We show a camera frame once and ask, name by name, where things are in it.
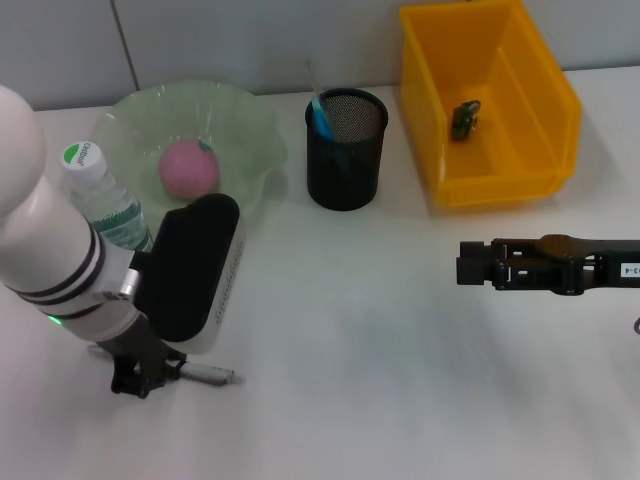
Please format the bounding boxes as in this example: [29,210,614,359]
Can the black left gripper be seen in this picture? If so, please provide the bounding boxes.
[92,310,189,400]

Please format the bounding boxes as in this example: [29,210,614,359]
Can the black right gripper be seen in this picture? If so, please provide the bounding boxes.
[455,233,640,297]

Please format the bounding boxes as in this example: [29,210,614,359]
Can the grey transparent pen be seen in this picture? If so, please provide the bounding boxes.
[169,360,247,388]

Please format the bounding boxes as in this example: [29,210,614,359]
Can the green plastic wrapper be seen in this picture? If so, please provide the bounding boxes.
[452,99,484,142]

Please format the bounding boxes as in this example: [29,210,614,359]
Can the clear bottle with green label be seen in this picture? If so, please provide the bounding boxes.
[59,141,155,254]

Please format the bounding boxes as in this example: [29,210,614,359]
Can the blue scissors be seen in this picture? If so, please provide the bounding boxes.
[310,92,342,144]

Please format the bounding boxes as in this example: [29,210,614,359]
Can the pink toy peach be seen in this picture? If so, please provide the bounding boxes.
[158,138,222,202]

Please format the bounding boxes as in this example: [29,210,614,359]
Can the transparent plastic ruler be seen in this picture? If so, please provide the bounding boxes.
[304,58,334,131]

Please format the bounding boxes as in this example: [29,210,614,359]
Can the black mesh pen holder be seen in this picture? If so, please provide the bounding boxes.
[304,88,391,213]

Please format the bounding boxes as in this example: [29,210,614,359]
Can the green glass fruit plate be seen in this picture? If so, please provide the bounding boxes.
[92,79,292,236]

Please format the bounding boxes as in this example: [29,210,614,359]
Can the yellow plastic bin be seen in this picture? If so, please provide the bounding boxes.
[399,0,584,210]

